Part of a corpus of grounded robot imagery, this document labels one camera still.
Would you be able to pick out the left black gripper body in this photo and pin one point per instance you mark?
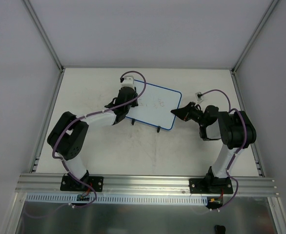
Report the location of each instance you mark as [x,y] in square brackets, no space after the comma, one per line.
[124,103]

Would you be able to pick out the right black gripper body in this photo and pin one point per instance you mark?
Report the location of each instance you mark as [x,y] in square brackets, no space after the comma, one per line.
[190,113]

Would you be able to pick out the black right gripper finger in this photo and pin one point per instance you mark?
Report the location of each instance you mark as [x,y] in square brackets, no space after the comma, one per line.
[184,110]
[184,117]

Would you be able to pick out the blue framed whiteboard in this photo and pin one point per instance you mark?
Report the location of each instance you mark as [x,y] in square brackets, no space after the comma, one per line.
[155,105]

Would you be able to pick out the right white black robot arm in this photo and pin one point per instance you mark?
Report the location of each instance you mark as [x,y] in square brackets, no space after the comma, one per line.
[236,133]

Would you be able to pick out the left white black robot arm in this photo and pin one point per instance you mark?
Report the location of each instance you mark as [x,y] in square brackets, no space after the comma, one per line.
[68,135]

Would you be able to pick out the black object at bottom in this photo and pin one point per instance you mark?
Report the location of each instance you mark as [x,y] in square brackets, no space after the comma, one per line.
[220,229]

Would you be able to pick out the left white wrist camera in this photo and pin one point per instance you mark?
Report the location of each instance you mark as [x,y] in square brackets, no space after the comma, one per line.
[127,81]

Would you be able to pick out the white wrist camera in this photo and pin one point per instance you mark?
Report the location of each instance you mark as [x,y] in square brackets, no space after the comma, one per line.
[199,97]
[127,81]

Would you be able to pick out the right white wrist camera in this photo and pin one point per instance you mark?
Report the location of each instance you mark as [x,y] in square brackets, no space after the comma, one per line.
[199,97]

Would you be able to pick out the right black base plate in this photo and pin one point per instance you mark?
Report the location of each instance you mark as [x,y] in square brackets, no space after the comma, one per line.
[210,186]

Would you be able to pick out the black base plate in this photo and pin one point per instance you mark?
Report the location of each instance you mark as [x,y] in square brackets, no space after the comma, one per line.
[210,186]
[69,184]

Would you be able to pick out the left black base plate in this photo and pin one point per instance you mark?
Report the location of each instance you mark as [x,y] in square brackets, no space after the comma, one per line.
[69,184]

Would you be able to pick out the left aluminium frame post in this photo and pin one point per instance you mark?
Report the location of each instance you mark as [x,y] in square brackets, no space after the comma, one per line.
[41,31]

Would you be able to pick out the aluminium frame post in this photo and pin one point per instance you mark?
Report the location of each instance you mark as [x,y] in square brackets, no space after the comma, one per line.
[41,31]
[256,32]

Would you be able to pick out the aluminium mounting rail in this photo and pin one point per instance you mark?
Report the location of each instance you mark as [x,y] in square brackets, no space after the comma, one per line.
[145,185]

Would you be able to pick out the right aluminium frame post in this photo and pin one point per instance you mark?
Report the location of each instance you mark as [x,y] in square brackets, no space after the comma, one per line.
[256,32]

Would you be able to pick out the white slotted cable duct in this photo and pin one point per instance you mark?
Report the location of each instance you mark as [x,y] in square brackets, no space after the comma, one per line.
[118,199]

